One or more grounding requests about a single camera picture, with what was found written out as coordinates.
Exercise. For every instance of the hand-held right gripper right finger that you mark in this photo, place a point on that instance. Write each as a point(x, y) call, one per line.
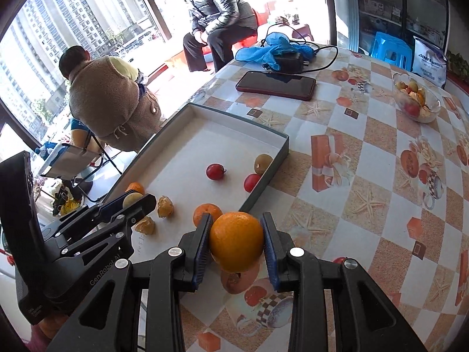
point(272, 264)

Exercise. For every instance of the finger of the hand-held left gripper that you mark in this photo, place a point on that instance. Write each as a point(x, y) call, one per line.
point(139, 203)
point(117, 236)

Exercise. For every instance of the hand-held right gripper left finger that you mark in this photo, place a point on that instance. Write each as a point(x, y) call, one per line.
point(201, 264)

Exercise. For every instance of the tan round longan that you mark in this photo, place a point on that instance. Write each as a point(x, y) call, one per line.
point(263, 164)
point(130, 200)

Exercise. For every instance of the small orange mandarin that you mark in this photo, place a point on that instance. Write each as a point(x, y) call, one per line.
point(136, 187)

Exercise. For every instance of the tan walnut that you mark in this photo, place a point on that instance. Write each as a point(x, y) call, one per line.
point(144, 225)
point(165, 206)

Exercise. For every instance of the large orange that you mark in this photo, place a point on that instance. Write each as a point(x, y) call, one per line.
point(236, 242)

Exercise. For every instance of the medium orange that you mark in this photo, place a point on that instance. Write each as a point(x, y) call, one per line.
point(205, 212)

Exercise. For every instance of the red cherry tomato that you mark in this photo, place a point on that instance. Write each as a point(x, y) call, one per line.
point(215, 171)
point(252, 182)
point(340, 260)

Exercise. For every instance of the grey shallow box tray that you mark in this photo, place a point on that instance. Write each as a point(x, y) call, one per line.
point(183, 146)

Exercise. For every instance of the grey flat board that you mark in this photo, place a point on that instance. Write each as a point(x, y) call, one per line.
point(69, 161)

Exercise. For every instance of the smartphone with red case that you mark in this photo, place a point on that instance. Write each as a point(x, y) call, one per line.
point(274, 85)

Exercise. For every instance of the heap of apples and oranges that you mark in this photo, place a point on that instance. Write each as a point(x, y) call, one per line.
point(414, 108)

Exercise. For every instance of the clear glass bowl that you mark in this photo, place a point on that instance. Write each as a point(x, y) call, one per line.
point(434, 108)

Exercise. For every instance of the blue plastic stool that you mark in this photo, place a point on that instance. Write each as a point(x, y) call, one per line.
point(390, 46)

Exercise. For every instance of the white plastic bag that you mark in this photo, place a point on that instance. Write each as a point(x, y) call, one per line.
point(428, 60)

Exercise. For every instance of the grey curtain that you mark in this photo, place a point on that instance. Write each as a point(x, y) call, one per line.
point(346, 7)

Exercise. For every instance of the green potted plant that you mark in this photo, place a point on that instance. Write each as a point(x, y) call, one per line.
point(458, 62)

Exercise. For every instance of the glass door display cabinet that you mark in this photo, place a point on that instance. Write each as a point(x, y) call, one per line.
point(384, 0)

